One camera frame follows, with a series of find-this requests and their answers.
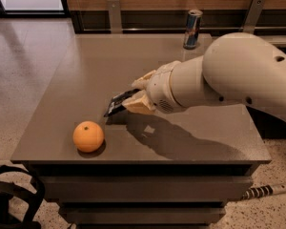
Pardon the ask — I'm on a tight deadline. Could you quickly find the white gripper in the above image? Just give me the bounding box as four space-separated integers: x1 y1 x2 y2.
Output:
122 61 185 115

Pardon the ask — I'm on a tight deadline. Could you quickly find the black rxbar chocolate bar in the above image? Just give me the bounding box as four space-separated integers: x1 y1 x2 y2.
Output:
104 89 139 117

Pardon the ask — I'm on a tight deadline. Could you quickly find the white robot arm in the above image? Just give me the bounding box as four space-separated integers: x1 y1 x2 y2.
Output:
122 32 286 122

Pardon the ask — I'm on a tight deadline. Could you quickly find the orange fruit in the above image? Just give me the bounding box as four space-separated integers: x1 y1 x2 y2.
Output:
72 121 105 153

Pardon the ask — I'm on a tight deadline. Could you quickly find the blue silver energy drink can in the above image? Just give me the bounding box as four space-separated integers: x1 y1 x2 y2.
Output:
183 10 203 50

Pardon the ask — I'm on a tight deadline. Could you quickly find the grey upper drawer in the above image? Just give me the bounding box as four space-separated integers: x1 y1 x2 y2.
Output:
41 177 253 202

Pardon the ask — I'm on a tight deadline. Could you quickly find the grey drawer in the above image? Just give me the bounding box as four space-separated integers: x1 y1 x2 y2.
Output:
59 207 225 225
41 177 253 202

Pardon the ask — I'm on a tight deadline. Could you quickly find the grey lower drawer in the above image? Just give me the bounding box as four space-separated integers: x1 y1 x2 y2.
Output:
59 207 225 225

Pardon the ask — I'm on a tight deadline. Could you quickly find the black white striped power strip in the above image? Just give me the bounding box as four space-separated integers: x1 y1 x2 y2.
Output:
241 184 286 200

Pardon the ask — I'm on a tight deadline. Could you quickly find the black chair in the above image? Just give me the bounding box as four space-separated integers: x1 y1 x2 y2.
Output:
0 165 45 229

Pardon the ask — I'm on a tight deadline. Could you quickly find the left metal wall bracket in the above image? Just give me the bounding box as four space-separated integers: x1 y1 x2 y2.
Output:
107 0 123 34

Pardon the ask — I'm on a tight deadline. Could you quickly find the metal wall bracket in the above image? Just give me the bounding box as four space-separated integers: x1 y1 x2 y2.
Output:
107 0 123 34
242 0 266 34

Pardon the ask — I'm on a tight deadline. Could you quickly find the right metal wall bracket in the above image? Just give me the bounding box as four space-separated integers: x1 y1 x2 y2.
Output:
242 0 266 34

